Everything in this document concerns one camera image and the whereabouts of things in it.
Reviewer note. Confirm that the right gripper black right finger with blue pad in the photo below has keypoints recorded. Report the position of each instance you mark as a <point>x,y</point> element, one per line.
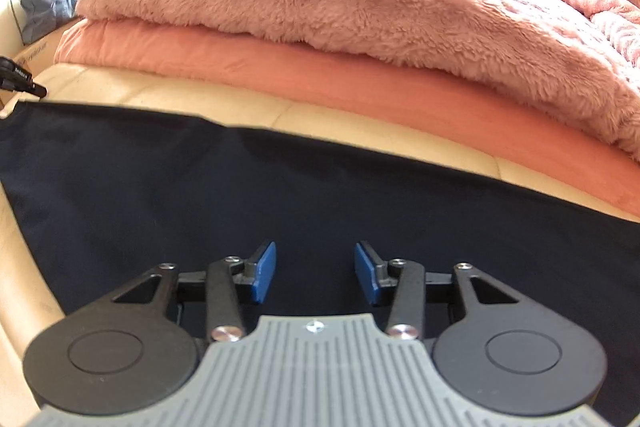
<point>498,348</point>

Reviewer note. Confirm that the pink fluffy blanket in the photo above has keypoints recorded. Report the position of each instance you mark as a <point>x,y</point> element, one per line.
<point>577,60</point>

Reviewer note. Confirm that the salmon pink bed sheet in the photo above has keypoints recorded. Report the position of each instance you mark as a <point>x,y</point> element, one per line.
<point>532,149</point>

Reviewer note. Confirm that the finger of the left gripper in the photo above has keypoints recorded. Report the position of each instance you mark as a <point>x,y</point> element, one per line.
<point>14,78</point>

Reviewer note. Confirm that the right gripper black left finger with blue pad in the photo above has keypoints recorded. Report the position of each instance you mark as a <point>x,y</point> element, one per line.
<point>142,342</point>

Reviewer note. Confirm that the black pants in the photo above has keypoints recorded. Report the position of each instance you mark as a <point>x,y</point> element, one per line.
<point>102,194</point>

